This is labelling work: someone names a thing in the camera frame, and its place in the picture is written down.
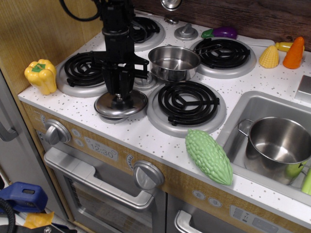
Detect blue clamp tool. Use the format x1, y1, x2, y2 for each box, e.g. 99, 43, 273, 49
0, 182, 48, 213

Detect oven door handle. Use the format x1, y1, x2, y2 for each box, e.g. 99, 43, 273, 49
174, 210, 202, 233
44, 148, 154, 212

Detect right oven door handle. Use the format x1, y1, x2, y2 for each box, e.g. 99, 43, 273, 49
174, 210, 202, 233

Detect small steel pan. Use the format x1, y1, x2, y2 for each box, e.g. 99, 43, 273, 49
148, 45, 223, 82

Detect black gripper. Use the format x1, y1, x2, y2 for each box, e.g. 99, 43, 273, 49
90, 30, 149, 97

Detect oven dial knob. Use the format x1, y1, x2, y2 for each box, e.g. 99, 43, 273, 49
133, 160, 165, 191
45, 119, 71, 146

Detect purple toy eggplant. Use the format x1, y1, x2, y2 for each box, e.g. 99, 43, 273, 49
201, 26, 238, 39

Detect middle grey stovetop knob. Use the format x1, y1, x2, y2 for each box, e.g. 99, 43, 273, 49
134, 72, 157, 91

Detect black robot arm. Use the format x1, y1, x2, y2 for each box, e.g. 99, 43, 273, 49
60, 0, 149, 98

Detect grey faucet base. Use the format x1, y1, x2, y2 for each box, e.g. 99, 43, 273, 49
294, 75, 311, 102

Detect back grey stovetop knob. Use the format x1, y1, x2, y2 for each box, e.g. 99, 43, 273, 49
174, 23, 198, 41

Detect green toy vegetable in sink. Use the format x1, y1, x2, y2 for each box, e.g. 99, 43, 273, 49
286, 161, 311, 195

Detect grey toy sink basin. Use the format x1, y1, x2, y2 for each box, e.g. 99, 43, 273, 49
217, 91, 311, 206

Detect yellow toy corn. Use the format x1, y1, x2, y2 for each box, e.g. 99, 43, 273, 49
259, 46, 279, 68

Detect yellow toy bell pepper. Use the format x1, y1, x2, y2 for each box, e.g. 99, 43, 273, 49
24, 59, 57, 95

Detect back right black burner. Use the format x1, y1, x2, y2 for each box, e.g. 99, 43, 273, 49
190, 37, 257, 79

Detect left oven dial knob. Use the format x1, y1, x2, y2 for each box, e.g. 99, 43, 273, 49
45, 119, 71, 146

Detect yellow cloth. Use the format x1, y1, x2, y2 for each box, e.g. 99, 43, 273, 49
23, 212, 54, 229

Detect yellow toy squash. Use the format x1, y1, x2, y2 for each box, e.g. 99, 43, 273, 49
275, 42, 305, 52

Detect steel pot lid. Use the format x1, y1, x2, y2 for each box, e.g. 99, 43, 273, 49
94, 90, 148, 119

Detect right oven dial knob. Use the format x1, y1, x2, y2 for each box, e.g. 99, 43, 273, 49
133, 160, 165, 191

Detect back left black burner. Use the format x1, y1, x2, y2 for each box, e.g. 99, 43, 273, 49
132, 17, 165, 52

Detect orange toy carrot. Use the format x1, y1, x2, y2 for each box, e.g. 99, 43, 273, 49
282, 36, 305, 69

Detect black burner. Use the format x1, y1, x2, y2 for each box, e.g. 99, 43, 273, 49
147, 81, 226, 138
56, 52, 107, 98
190, 37, 257, 79
132, 17, 165, 52

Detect front right black burner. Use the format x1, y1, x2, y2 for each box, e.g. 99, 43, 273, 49
147, 81, 226, 138

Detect black cable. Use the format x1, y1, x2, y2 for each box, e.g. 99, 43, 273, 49
0, 198, 16, 233

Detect large steel pot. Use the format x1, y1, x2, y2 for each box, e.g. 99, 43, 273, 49
237, 116, 311, 185

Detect grey refrigerator door handle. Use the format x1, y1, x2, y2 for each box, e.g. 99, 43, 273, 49
0, 97, 18, 142

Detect front left black burner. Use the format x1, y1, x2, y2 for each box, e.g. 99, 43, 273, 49
56, 52, 107, 98

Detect left oven door handle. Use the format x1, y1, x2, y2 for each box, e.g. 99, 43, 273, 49
44, 148, 154, 212

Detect green toy bitter gourd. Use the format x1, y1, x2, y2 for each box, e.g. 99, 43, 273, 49
185, 129, 233, 185

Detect hanging steel utensil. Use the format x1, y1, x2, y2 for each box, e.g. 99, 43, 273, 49
160, 0, 182, 11

